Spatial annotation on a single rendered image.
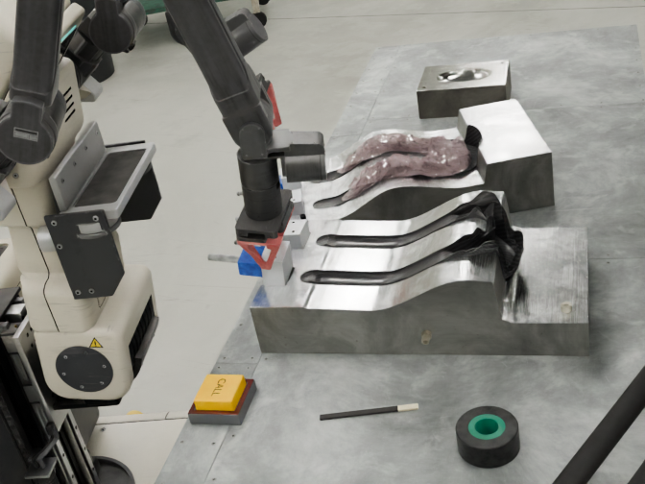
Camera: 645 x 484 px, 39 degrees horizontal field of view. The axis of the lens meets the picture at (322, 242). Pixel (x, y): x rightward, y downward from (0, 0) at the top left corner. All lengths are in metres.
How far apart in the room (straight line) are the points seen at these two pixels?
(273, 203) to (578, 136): 0.84
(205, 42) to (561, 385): 0.67
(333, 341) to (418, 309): 0.15
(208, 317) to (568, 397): 1.91
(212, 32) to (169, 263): 2.27
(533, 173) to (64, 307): 0.86
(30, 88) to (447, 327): 0.67
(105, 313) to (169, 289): 1.59
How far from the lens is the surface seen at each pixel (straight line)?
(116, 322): 1.65
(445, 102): 2.12
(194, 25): 1.20
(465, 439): 1.20
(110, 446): 2.23
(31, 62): 1.26
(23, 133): 1.29
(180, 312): 3.12
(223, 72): 1.23
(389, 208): 1.67
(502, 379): 1.34
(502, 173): 1.68
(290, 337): 1.43
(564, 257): 1.48
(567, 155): 1.91
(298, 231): 1.53
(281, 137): 1.31
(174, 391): 2.79
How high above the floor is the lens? 1.66
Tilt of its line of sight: 30 degrees down
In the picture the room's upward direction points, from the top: 12 degrees counter-clockwise
